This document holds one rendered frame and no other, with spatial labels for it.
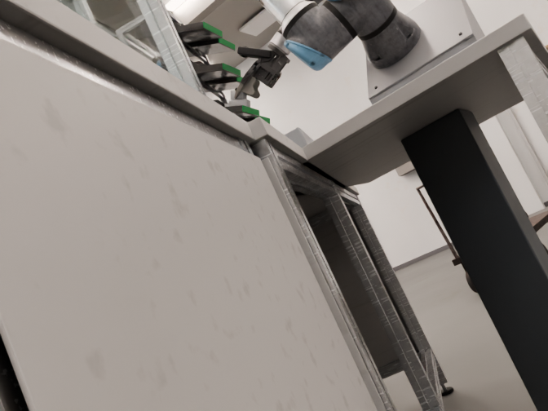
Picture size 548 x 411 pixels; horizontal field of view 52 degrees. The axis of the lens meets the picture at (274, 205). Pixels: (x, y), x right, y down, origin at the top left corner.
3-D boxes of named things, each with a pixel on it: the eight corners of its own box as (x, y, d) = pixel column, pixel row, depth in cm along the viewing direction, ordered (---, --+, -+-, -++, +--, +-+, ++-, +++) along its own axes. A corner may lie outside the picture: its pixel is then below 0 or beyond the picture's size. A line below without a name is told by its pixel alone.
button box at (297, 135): (322, 158, 158) (312, 139, 159) (309, 148, 138) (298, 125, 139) (300, 169, 160) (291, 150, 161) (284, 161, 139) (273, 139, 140)
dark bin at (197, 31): (222, 37, 200) (222, 16, 200) (204, 28, 188) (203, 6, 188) (156, 47, 211) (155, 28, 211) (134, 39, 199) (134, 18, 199)
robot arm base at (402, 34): (415, 16, 150) (394, -12, 146) (426, 41, 139) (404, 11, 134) (368, 50, 157) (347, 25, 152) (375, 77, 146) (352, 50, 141)
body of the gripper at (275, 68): (265, 86, 184) (287, 55, 182) (245, 71, 185) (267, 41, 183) (271, 90, 191) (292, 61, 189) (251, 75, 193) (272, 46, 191)
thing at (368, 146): (564, 78, 169) (560, 70, 169) (532, 27, 91) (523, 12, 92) (369, 183, 203) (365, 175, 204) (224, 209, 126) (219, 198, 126)
